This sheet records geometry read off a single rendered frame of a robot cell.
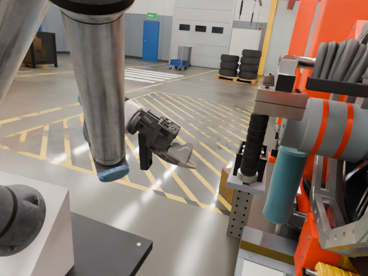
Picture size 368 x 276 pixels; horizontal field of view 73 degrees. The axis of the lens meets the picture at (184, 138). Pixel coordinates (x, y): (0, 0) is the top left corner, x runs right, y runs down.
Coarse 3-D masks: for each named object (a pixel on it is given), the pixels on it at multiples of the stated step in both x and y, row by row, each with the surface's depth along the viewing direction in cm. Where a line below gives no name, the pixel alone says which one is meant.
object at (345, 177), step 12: (348, 168) 80; (360, 168) 73; (348, 180) 78; (360, 180) 77; (348, 192) 75; (360, 192) 75; (348, 204) 72; (360, 204) 69; (348, 216) 70; (360, 216) 68
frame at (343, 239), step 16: (336, 96) 79; (352, 96) 78; (320, 160) 82; (336, 160) 81; (320, 176) 79; (320, 192) 77; (320, 208) 70; (336, 208) 71; (320, 224) 65; (336, 224) 66; (352, 224) 47; (320, 240) 61; (336, 240) 52; (352, 240) 45; (352, 256) 56
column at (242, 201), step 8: (240, 192) 134; (240, 200) 136; (248, 200) 145; (232, 208) 139; (240, 208) 137; (248, 208) 135; (232, 216) 140; (240, 216) 138; (248, 216) 137; (232, 224) 142; (240, 224) 140; (232, 232) 143; (240, 232) 142
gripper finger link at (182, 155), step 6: (168, 150) 68; (174, 150) 67; (180, 150) 67; (186, 150) 67; (174, 156) 68; (180, 156) 68; (186, 156) 67; (180, 162) 67; (186, 162) 68; (192, 168) 69
